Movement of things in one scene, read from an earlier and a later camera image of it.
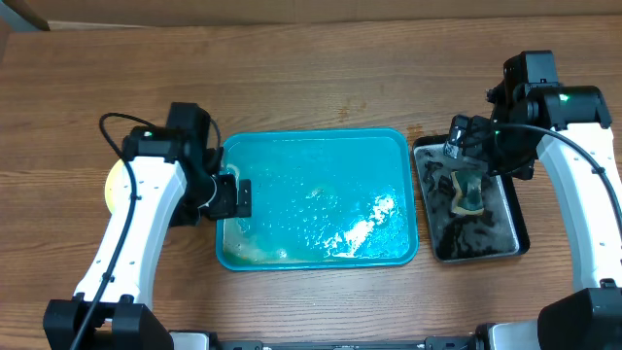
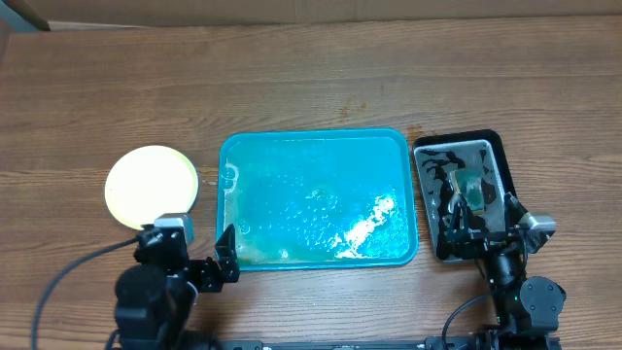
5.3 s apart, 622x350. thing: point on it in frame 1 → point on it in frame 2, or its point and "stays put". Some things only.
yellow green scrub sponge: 468,196 stays put
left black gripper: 227,204 → 214,276
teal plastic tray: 324,199 stays put
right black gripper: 523,168 → 488,240
